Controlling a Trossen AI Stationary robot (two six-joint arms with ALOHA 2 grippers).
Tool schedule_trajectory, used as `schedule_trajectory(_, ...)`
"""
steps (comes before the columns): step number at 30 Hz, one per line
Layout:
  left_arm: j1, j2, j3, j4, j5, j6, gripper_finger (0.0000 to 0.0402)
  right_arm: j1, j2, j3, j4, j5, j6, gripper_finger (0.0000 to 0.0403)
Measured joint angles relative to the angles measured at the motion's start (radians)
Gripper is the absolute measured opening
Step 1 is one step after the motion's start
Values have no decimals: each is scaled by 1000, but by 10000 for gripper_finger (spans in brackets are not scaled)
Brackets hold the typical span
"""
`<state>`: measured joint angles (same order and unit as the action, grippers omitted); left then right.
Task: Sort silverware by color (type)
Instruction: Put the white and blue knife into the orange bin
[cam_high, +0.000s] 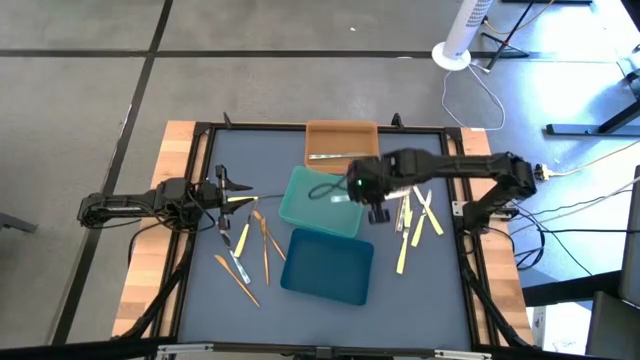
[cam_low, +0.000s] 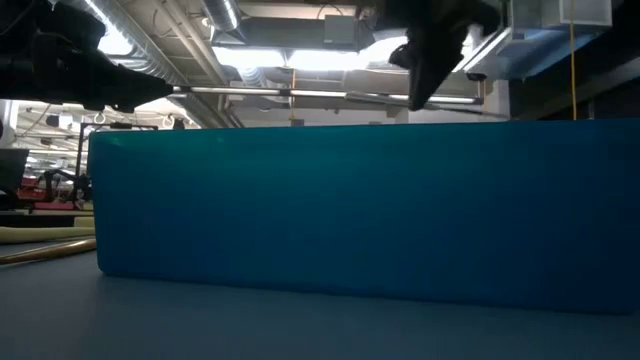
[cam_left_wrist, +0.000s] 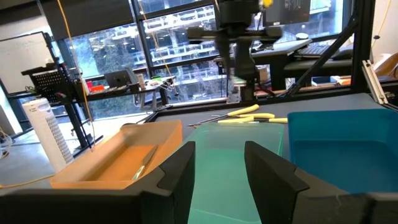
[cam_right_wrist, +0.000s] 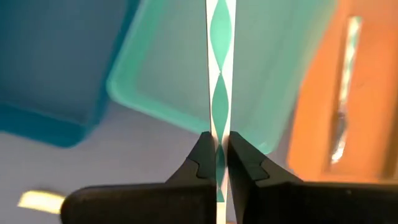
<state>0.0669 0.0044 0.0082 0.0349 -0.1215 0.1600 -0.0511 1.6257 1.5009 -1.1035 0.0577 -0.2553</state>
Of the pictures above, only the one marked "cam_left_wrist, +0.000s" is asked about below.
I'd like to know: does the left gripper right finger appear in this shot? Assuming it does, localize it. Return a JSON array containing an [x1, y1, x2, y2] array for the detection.
[[244, 141, 310, 224]]

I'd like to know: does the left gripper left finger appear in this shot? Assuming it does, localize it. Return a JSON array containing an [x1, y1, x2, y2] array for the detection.
[[130, 141, 196, 224]]

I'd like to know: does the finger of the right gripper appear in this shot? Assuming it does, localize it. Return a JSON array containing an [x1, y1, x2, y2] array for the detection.
[[215, 39, 234, 94], [234, 40, 259, 101]]

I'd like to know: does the patterned handle knife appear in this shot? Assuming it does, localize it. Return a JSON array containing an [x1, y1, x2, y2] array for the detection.
[[132, 144, 160, 182]]

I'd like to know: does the blue plastic bin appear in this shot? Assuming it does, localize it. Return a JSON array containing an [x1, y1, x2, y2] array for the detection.
[[287, 108, 398, 195]]

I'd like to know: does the black office desk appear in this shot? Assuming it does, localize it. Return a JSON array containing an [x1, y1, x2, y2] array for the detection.
[[83, 79, 175, 108], [214, 37, 354, 93]]

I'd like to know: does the black monitor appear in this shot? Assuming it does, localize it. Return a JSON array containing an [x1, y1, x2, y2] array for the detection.
[[264, 0, 312, 26]]

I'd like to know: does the green plastic bin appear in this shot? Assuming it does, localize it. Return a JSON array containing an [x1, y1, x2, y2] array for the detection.
[[182, 122, 285, 224]]

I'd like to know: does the black keyboard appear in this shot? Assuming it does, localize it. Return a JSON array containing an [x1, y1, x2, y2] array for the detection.
[[297, 44, 331, 58]]

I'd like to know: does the orange plastic bin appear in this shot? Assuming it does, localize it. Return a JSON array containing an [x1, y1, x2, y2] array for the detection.
[[49, 119, 183, 190]]

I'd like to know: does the grey laptop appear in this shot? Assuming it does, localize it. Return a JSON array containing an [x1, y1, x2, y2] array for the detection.
[[103, 69, 132, 90]]

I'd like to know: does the black tripod stand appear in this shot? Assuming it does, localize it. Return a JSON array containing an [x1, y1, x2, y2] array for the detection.
[[62, 99, 105, 158]]

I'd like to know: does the silver aluminium extrusion bar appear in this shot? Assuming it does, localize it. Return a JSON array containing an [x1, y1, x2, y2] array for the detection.
[[361, 59, 389, 105]]

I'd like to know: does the red desk object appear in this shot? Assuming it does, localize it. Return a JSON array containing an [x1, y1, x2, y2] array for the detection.
[[86, 80, 106, 93]]

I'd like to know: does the black window blind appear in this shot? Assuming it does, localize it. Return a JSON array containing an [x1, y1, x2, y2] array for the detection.
[[40, 0, 134, 41]]

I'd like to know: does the cardboard box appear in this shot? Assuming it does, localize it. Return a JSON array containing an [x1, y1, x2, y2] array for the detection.
[[373, 52, 398, 79]]

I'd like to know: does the white tower fan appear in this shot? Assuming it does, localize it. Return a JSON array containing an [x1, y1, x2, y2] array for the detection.
[[21, 97, 75, 172]]

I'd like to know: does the black pegboard rack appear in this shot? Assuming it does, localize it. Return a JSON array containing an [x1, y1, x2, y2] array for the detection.
[[21, 62, 85, 105]]

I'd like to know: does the whiteboard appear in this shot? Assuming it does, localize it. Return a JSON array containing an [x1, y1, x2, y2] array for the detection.
[[0, 30, 53, 94]]

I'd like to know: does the silver frame bracket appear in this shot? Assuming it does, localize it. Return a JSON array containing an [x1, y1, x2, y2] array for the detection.
[[226, 83, 242, 104]]

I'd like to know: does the black table frame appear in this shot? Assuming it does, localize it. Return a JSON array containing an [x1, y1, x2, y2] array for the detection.
[[123, 0, 398, 125]]

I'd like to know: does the yellow hanging cable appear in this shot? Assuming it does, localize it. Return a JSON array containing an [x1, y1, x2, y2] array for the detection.
[[0, 0, 96, 190]]

